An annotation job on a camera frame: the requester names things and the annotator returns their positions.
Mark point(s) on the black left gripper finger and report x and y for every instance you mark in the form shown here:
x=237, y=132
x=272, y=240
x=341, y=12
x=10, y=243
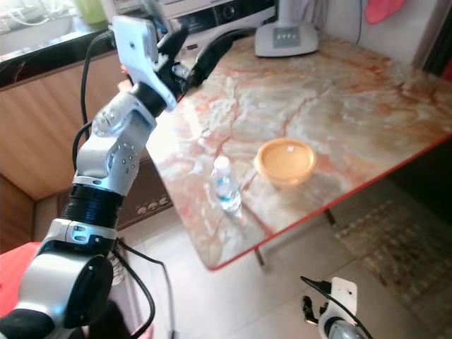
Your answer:
x=213, y=58
x=174, y=46

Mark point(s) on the clear plastic water bottle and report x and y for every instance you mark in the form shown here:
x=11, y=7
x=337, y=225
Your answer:
x=226, y=187

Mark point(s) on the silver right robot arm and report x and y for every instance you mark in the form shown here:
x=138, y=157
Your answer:
x=337, y=328

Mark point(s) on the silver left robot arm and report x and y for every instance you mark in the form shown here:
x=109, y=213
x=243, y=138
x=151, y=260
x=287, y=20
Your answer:
x=113, y=152

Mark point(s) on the black white oven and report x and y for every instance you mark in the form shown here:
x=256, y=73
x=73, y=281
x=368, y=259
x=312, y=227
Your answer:
x=229, y=14

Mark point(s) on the white fan base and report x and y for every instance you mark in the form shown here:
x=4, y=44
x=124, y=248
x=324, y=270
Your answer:
x=286, y=37

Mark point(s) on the green plastic cup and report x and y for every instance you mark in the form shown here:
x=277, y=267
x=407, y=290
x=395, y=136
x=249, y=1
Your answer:
x=90, y=10

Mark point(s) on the patterned brown floor rug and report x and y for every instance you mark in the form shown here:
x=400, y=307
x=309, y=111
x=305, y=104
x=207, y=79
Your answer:
x=395, y=244

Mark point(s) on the low brown cabinet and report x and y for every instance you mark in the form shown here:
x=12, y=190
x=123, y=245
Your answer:
x=148, y=194

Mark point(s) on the orange lidded plastic bowl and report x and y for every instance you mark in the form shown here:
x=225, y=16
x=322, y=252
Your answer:
x=286, y=161

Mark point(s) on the red plastic stool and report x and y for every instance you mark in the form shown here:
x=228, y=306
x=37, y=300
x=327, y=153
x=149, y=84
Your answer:
x=15, y=279

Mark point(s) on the wooden kitchen counter black top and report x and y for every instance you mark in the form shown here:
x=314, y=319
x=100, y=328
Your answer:
x=42, y=106

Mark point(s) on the steel kitchen sink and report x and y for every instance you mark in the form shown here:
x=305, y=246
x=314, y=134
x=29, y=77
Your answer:
x=35, y=32

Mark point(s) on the marble pattern table red edge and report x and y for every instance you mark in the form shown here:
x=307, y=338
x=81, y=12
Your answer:
x=360, y=106

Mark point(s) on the red plastic utensil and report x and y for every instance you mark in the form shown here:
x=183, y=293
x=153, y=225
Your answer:
x=384, y=8

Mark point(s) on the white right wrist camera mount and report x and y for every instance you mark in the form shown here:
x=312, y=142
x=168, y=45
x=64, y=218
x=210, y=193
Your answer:
x=344, y=295

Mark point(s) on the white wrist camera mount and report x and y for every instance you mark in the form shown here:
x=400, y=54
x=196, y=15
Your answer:
x=344, y=295
x=135, y=46

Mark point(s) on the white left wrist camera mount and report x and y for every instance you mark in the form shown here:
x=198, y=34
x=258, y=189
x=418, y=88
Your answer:
x=135, y=46

